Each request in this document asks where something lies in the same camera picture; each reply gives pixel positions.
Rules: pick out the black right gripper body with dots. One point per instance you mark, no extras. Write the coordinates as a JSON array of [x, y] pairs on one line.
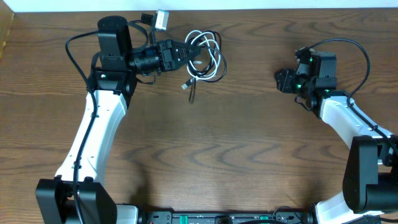
[[292, 83]]

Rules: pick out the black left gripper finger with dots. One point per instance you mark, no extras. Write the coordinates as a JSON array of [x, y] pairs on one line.
[[193, 49], [190, 58]]

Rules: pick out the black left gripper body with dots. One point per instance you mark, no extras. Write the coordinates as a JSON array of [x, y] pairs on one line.
[[165, 60]]

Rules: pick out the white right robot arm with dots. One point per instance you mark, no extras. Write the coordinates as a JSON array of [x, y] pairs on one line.
[[369, 187]]

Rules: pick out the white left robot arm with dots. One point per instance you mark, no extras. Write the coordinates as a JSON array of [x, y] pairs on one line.
[[128, 49]]

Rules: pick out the brown cardboard side panel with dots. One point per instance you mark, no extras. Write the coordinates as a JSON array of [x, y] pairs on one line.
[[6, 20]]

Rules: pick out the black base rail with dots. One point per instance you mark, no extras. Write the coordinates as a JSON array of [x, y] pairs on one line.
[[283, 215]]

